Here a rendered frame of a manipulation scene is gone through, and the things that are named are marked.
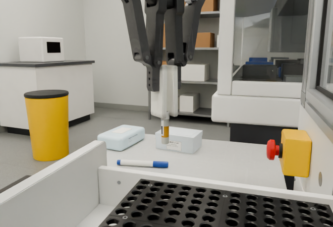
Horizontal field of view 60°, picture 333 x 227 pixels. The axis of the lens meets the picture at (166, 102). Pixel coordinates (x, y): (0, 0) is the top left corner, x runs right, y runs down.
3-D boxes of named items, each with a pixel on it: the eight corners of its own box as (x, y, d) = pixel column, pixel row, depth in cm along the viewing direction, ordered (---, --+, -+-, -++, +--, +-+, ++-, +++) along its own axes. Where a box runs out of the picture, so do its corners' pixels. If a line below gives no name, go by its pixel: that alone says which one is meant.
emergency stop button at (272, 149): (265, 162, 55) (267, 142, 54) (265, 155, 59) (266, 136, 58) (283, 164, 54) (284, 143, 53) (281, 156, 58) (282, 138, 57)
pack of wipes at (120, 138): (121, 152, 87) (121, 138, 86) (96, 147, 91) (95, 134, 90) (145, 139, 101) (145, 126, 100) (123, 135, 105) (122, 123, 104)
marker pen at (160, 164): (116, 166, 77) (116, 160, 77) (118, 163, 79) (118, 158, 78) (167, 168, 75) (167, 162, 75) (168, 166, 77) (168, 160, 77)
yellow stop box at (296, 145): (278, 175, 53) (281, 138, 52) (276, 161, 60) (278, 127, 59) (309, 179, 52) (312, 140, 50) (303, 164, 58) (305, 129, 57)
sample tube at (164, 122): (158, 142, 41) (158, 111, 40) (166, 141, 42) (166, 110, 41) (163, 145, 40) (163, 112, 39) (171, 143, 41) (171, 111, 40)
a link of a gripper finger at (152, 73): (160, 52, 38) (140, 52, 36) (159, 91, 38) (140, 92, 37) (154, 52, 39) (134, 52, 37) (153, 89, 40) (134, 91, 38)
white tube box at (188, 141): (155, 148, 91) (154, 132, 90) (166, 140, 99) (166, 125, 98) (193, 154, 86) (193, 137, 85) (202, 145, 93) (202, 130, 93)
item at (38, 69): (-3, 133, 370) (-14, 36, 348) (60, 114, 476) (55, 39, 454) (41, 140, 344) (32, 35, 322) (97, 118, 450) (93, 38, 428)
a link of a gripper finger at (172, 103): (160, 64, 41) (165, 64, 41) (161, 113, 42) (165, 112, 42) (173, 65, 38) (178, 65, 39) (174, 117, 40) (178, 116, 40)
